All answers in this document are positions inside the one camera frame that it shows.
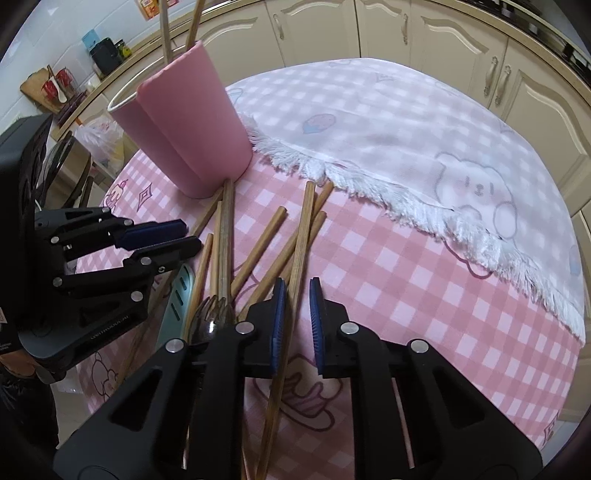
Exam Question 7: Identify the wooden cutting board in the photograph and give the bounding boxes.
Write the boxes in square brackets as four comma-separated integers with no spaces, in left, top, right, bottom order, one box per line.
[20,68,61,114]

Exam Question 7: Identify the pink utensil cup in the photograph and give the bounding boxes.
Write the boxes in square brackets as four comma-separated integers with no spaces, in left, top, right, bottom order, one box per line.
[107,42,253,198]

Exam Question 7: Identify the black gas hob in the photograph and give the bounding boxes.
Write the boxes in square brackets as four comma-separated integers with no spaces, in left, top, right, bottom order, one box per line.
[471,1,590,83]

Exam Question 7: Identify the orange snack packet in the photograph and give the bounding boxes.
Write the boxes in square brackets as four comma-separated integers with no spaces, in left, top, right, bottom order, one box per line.
[136,0,160,20]

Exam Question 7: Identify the steel trash bin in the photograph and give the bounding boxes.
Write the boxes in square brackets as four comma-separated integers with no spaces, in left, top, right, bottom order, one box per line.
[36,132,92,210]

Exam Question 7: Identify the brown wooden chopstick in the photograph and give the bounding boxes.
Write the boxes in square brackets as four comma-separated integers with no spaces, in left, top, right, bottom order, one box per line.
[184,0,206,51]

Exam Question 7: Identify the wooden chopstick mid short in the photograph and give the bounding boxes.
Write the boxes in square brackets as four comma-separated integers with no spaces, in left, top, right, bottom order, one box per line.
[230,206,287,300]

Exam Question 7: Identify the cream lower cabinets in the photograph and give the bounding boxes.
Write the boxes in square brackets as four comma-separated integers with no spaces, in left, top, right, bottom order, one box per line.
[198,1,590,213]

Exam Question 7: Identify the white plastic bag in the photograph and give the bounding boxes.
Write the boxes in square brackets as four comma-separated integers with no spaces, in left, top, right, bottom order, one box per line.
[74,114,124,172]

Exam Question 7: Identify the pink checkered tablecloth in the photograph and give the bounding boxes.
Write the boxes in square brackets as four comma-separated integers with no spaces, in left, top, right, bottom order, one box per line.
[78,151,582,479]

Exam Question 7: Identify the light blue knife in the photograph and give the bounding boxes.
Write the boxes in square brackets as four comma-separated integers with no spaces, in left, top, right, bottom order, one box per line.
[155,262,194,350]

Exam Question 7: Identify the black kettle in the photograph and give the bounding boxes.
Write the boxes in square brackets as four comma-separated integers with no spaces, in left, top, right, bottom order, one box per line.
[90,38,123,77]

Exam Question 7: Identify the long wooden chopstick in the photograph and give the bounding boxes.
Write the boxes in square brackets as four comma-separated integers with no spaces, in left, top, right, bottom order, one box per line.
[256,181,315,480]

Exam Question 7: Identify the wooden chopstick right pair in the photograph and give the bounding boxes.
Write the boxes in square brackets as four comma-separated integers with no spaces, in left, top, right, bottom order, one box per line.
[238,181,335,321]

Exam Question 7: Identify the wooden chopstick centre dark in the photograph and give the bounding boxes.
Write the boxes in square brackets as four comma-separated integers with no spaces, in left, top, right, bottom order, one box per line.
[218,179,235,305]

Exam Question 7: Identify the short wooden chopstick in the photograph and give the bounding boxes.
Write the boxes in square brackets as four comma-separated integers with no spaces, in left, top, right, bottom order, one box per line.
[183,233,213,342]

